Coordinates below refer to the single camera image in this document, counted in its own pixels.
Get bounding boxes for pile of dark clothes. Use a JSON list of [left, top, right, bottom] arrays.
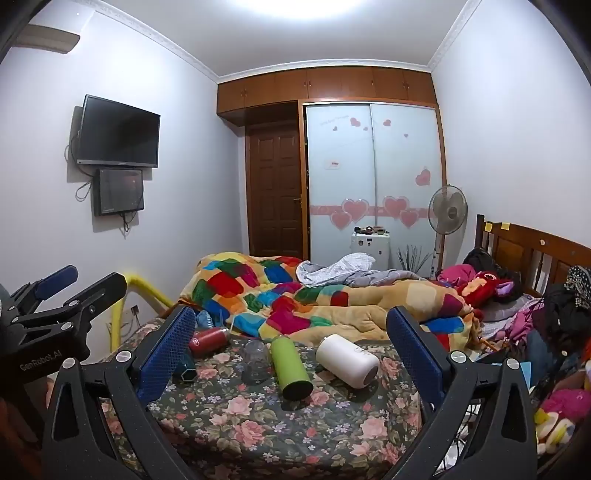
[[503, 265, 591, 386]]

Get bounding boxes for dark teal hexagonal cup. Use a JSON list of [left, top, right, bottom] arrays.
[[172, 346, 197, 384]]

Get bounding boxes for red bottle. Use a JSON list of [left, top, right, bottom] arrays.
[[188, 327, 232, 360]]

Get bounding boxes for red plush toy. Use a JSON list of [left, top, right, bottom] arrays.
[[455, 271, 527, 308]]

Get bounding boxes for green cup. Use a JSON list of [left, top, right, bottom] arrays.
[[270, 335, 313, 401]]

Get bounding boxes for pink cloth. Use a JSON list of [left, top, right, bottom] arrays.
[[436, 264, 476, 288]]

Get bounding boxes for floral bedsheet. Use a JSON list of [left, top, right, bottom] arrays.
[[99, 318, 462, 480]]

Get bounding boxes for wall air conditioner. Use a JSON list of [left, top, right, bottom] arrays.
[[14, 23, 82, 54]]

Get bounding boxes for small white cabinet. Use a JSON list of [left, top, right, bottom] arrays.
[[349, 231, 392, 268]]

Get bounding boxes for black bag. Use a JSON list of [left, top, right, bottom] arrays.
[[463, 248, 498, 278]]

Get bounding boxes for black wall television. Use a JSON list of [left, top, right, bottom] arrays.
[[75, 95, 161, 168]]

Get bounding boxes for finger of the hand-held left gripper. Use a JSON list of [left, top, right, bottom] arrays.
[[7, 264, 79, 320], [11, 272, 128, 340]]

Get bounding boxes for wardrobe with heart stickers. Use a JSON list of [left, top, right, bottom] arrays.
[[302, 102, 447, 278]]

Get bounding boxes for grey blanket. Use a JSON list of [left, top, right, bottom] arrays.
[[295, 255, 435, 289]]

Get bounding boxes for yellow pipe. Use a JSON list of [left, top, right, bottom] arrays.
[[108, 272, 174, 356]]

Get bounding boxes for wooden overhead cabinet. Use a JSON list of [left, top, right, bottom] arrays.
[[217, 66, 438, 136]]

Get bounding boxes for white cup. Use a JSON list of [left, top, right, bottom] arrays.
[[316, 334, 380, 389]]

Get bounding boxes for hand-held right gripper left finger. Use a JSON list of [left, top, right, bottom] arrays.
[[41, 305, 199, 480]]

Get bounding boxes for standing fan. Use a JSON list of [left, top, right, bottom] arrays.
[[428, 185, 468, 280]]

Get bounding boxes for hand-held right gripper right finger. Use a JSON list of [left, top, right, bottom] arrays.
[[386, 306, 539, 480]]

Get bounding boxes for pink yellow plush toy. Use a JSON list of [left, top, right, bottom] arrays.
[[536, 388, 588, 457]]

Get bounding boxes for clear glass cup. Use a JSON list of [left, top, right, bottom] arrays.
[[241, 339, 271, 384]]

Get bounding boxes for dark dried twigs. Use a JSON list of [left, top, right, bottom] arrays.
[[397, 246, 433, 278]]

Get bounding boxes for wooden headboard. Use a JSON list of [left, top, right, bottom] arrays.
[[475, 215, 591, 302]]

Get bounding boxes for small black wall monitor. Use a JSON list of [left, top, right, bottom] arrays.
[[93, 168, 145, 217]]

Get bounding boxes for brown wooden door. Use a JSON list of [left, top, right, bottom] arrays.
[[245, 124, 308, 262]]

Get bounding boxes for colourful patchwork quilt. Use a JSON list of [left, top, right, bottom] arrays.
[[178, 251, 483, 352]]

